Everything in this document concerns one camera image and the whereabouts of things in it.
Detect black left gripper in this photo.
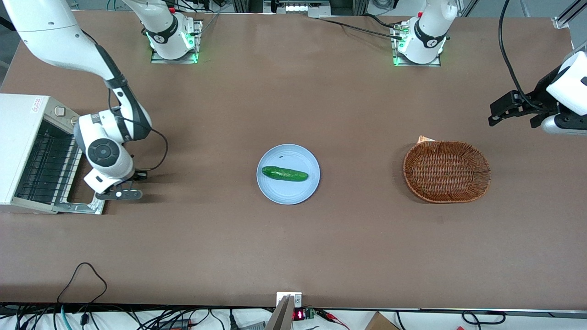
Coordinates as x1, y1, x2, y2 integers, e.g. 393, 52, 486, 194
488, 68, 562, 127

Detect glass oven door with handle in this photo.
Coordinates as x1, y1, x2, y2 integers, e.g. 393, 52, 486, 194
54, 156, 107, 215

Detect white toaster oven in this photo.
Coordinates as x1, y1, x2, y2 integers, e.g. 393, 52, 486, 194
0, 94, 88, 215

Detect brown wicker basket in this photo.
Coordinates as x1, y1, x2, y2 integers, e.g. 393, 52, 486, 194
403, 140, 492, 204

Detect green cucumber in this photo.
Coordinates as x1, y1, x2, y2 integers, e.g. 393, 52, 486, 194
261, 166, 309, 182

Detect light blue plate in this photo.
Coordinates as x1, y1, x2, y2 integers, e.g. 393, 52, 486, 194
256, 144, 321, 205

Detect black power adapter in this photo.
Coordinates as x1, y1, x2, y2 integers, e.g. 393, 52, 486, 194
156, 318, 192, 330

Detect grey metal bar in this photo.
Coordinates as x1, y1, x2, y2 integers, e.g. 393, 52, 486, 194
265, 296, 295, 330

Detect white lit device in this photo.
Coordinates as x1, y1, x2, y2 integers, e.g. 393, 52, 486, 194
264, 0, 332, 18

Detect red black clip leads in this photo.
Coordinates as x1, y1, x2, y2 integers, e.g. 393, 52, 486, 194
316, 309, 350, 330

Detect brown cardboard box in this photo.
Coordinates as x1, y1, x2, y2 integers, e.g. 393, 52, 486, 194
365, 312, 400, 330

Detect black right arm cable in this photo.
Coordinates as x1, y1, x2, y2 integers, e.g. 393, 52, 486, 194
108, 87, 169, 173

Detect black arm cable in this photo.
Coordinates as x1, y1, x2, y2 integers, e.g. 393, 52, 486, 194
108, 87, 169, 173
498, 0, 558, 113

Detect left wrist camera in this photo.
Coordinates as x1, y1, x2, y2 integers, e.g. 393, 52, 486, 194
530, 114, 587, 137

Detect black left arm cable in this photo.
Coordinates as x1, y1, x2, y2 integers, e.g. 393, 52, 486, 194
498, 0, 558, 113

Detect wire oven rack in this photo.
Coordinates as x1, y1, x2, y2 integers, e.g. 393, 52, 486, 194
17, 123, 82, 203

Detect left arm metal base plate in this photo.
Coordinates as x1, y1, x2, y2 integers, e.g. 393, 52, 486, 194
392, 23, 442, 67

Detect black looped cable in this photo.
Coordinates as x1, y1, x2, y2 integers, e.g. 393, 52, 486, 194
57, 262, 108, 303

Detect aluminium frame profile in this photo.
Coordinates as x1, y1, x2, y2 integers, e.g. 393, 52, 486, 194
553, 0, 587, 30

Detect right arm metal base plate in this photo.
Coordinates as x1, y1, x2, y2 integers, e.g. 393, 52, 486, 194
150, 19, 203, 64

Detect thick black table cable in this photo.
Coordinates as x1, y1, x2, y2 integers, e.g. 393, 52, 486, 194
365, 13, 409, 31

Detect thin black table cable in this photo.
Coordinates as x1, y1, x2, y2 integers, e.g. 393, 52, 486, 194
317, 17, 404, 40

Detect thin grey cable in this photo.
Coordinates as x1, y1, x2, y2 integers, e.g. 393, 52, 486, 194
199, 11, 222, 35

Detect silver mounting bracket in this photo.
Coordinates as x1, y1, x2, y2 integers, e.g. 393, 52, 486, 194
277, 292, 303, 308

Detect black coiled floor cable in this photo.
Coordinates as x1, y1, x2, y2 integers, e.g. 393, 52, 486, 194
461, 311, 507, 325

